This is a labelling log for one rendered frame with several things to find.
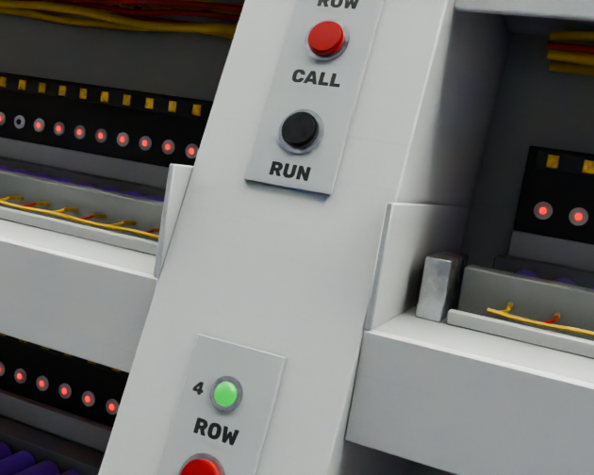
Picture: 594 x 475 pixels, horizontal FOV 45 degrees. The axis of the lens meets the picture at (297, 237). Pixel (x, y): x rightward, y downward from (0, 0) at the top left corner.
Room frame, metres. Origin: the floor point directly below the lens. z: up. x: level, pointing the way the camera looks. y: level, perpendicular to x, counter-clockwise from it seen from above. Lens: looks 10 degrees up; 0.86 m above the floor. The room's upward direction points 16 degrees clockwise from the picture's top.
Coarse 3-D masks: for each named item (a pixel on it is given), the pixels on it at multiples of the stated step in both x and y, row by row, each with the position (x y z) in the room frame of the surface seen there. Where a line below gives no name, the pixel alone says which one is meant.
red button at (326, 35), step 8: (320, 24) 0.29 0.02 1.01; (328, 24) 0.29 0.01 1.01; (336, 24) 0.29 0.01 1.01; (312, 32) 0.29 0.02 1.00; (320, 32) 0.29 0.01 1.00; (328, 32) 0.29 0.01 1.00; (336, 32) 0.29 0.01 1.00; (312, 40) 0.29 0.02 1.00; (320, 40) 0.29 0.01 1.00; (328, 40) 0.29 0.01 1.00; (336, 40) 0.29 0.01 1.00; (312, 48) 0.29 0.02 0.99; (320, 48) 0.29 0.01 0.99; (328, 48) 0.29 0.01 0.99; (336, 48) 0.29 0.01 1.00
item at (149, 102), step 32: (0, 96) 0.57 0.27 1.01; (32, 96) 0.56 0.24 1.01; (64, 96) 0.55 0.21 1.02; (96, 96) 0.53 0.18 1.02; (128, 96) 0.52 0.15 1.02; (160, 96) 0.51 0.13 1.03; (0, 128) 0.58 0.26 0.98; (32, 128) 0.57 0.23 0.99; (96, 128) 0.54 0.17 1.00; (128, 128) 0.53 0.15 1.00; (160, 128) 0.52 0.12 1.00; (192, 128) 0.51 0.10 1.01; (160, 160) 0.52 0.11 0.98; (192, 160) 0.51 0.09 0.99
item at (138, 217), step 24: (0, 192) 0.44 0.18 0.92; (24, 192) 0.43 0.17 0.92; (48, 192) 0.42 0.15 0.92; (72, 192) 0.41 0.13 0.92; (96, 192) 0.41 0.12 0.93; (48, 216) 0.42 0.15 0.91; (72, 216) 0.39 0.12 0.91; (96, 216) 0.40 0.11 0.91; (120, 216) 0.40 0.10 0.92; (144, 216) 0.40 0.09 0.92
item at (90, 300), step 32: (32, 160) 0.56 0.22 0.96; (64, 160) 0.55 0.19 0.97; (96, 160) 0.54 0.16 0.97; (128, 160) 0.53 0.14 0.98; (0, 224) 0.39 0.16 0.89; (160, 224) 0.31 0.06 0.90; (0, 256) 0.34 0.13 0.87; (32, 256) 0.34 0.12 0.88; (64, 256) 0.33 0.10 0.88; (96, 256) 0.34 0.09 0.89; (128, 256) 0.35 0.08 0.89; (160, 256) 0.31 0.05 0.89; (0, 288) 0.35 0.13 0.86; (32, 288) 0.34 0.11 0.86; (64, 288) 0.33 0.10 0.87; (96, 288) 0.32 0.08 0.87; (128, 288) 0.32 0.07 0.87; (0, 320) 0.35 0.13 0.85; (32, 320) 0.34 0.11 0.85; (64, 320) 0.34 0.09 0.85; (96, 320) 0.33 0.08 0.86; (128, 320) 0.32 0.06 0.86; (64, 352) 0.34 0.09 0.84; (96, 352) 0.33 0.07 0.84; (128, 352) 0.32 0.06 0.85
